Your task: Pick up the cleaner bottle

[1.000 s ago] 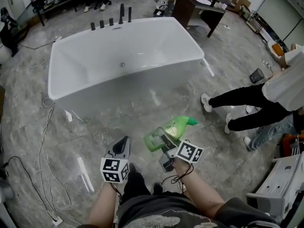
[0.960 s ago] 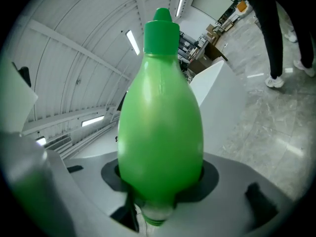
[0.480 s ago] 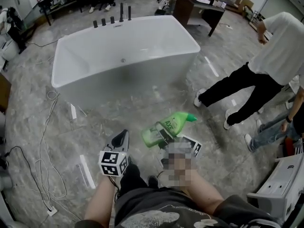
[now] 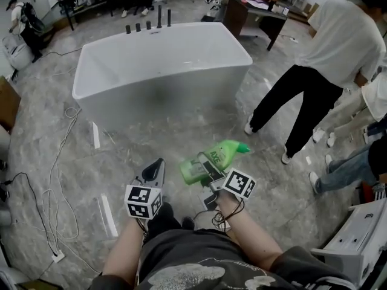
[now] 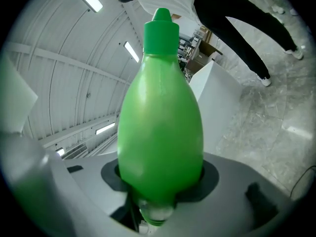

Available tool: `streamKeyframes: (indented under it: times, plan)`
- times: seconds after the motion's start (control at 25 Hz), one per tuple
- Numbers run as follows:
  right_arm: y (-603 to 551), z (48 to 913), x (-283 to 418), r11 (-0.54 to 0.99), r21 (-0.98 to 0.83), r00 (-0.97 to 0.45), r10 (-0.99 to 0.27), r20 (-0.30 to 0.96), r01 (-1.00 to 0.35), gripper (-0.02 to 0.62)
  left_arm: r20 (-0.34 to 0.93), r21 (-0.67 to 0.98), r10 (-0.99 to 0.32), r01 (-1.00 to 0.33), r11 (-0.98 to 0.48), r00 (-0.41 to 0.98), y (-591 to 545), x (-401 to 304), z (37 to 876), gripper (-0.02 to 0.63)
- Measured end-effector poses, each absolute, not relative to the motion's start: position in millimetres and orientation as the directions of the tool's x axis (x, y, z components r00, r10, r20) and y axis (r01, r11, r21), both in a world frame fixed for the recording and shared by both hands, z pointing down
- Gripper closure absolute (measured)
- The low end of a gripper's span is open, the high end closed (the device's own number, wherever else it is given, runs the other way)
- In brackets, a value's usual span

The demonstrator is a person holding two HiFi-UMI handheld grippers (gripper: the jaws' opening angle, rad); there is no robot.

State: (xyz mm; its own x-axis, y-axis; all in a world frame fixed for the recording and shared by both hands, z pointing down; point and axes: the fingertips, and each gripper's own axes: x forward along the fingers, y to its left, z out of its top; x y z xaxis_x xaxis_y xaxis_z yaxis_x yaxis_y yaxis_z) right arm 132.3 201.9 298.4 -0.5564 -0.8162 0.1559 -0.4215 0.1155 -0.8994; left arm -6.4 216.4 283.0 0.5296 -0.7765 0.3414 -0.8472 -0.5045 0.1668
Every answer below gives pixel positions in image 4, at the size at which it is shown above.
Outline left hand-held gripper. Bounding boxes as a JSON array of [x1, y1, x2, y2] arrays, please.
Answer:
[[124, 158, 166, 220]]

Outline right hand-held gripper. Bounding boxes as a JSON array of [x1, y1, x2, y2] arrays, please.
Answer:
[[196, 152, 257, 211]]

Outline green detergent bottle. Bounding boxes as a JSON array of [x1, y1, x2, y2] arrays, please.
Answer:
[[178, 140, 251, 185]]

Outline person's left forearm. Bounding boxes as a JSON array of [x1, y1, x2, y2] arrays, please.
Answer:
[[102, 217, 149, 283]]

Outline person's right forearm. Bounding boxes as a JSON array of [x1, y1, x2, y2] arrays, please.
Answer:
[[216, 193, 284, 273]]

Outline person's left leg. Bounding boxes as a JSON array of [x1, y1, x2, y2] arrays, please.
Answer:
[[144, 202, 184, 245]]

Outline person's leg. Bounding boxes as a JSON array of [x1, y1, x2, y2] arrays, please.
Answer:
[[144, 202, 184, 245], [182, 216, 197, 231]]

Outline person's right leg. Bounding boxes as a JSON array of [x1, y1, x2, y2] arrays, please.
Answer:
[[182, 216, 197, 231]]

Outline person's dark printed shirt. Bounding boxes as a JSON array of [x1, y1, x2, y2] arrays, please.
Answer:
[[90, 228, 357, 290]]

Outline white bathtub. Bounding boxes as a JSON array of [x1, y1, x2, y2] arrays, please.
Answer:
[[71, 22, 253, 129]]

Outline dark brown desk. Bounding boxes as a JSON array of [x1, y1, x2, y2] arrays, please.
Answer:
[[223, 0, 290, 51]]

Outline white cabinet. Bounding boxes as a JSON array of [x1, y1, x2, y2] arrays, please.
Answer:
[[311, 198, 387, 286]]

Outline brown wooden panel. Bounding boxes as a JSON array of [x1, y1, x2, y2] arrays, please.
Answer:
[[0, 76, 22, 135]]

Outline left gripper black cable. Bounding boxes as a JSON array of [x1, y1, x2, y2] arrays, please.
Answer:
[[135, 217, 151, 244]]

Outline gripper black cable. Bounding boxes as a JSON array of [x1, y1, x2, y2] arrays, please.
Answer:
[[135, 217, 151, 244], [193, 198, 246, 232]]

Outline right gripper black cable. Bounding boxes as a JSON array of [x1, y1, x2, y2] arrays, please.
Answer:
[[193, 198, 246, 232]]

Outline long white cable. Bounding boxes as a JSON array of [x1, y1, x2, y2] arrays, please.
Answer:
[[42, 106, 100, 276]]

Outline thin black cable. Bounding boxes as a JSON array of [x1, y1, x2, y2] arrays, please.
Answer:
[[41, 47, 83, 57]]

